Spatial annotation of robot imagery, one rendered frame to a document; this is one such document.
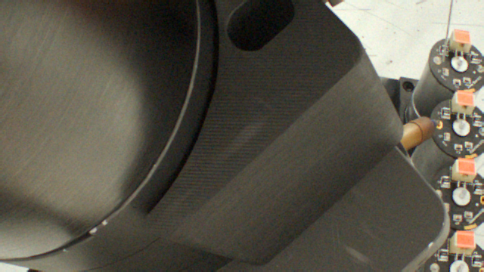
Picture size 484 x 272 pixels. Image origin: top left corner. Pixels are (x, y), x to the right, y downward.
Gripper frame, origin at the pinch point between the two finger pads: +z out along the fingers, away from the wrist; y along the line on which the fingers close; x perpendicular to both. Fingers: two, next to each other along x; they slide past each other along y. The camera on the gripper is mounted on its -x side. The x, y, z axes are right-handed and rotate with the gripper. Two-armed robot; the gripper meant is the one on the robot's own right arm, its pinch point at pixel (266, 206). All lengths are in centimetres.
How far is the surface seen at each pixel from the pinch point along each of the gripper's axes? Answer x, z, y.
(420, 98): -6.1, 10.4, 1.8
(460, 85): -7.5, 8.8, 0.6
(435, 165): -4.7, 8.7, -0.9
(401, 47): -7.7, 15.9, 5.5
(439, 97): -6.6, 9.3, 1.1
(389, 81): -6.0, 13.8, 4.1
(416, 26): -9.1, 16.6, 5.9
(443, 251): -2.8, 6.2, -3.7
